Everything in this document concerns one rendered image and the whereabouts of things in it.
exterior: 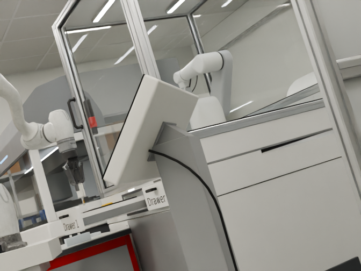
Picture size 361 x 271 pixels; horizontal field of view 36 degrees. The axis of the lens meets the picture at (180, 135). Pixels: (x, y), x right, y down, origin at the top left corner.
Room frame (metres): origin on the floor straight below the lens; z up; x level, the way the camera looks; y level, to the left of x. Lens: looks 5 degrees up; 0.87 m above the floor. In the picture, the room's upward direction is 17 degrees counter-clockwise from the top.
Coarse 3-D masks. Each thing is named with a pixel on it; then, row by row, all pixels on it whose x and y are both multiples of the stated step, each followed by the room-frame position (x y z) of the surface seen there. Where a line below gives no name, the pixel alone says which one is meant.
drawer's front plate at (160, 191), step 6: (150, 186) 2.52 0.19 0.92; (156, 186) 2.46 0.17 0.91; (162, 186) 2.41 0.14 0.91; (144, 192) 2.59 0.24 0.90; (150, 192) 2.53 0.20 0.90; (156, 192) 2.48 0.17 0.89; (162, 192) 2.43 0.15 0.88; (150, 198) 2.55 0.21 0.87; (156, 204) 2.51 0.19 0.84; (162, 204) 2.46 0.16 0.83; (168, 204) 2.41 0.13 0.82
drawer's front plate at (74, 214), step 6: (72, 210) 2.53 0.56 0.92; (78, 210) 2.48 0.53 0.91; (72, 216) 2.55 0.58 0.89; (78, 216) 2.47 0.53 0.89; (66, 222) 2.65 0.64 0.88; (72, 222) 2.57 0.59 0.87; (78, 222) 2.48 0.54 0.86; (72, 228) 2.59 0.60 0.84; (78, 228) 2.51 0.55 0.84; (84, 228) 2.48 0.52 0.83; (66, 234) 2.70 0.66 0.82
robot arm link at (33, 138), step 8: (0, 80) 2.34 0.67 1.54; (0, 88) 2.36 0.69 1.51; (8, 88) 2.40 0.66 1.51; (8, 96) 2.42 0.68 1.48; (16, 96) 2.45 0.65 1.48; (16, 104) 2.49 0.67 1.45; (16, 112) 2.54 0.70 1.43; (16, 120) 2.60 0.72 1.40; (24, 120) 2.65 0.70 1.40; (24, 128) 2.68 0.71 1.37; (32, 128) 2.71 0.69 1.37; (40, 128) 2.74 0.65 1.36; (24, 136) 2.72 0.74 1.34; (32, 136) 2.71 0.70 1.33; (40, 136) 2.73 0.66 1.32; (24, 144) 2.77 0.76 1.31; (32, 144) 2.75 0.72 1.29; (40, 144) 2.76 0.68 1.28; (48, 144) 2.77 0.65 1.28
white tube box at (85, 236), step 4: (88, 232) 2.82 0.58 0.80; (76, 236) 2.81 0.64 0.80; (80, 236) 2.81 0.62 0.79; (84, 236) 2.82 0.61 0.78; (88, 236) 2.82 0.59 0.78; (64, 240) 2.84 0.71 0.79; (68, 240) 2.79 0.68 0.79; (72, 240) 2.80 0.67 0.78; (76, 240) 2.80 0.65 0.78; (80, 240) 2.81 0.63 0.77; (84, 240) 2.82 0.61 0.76; (68, 244) 2.79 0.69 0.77; (72, 244) 2.80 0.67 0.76
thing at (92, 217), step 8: (128, 200) 2.61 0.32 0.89; (136, 200) 2.63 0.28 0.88; (144, 200) 2.65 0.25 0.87; (104, 208) 2.55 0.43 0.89; (112, 208) 2.57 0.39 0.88; (120, 208) 2.59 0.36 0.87; (128, 208) 2.61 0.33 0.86; (136, 208) 2.63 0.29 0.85; (144, 208) 2.65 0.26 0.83; (88, 216) 2.51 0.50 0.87; (96, 216) 2.53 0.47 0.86; (104, 216) 2.55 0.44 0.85; (112, 216) 2.56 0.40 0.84; (88, 224) 2.51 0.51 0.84
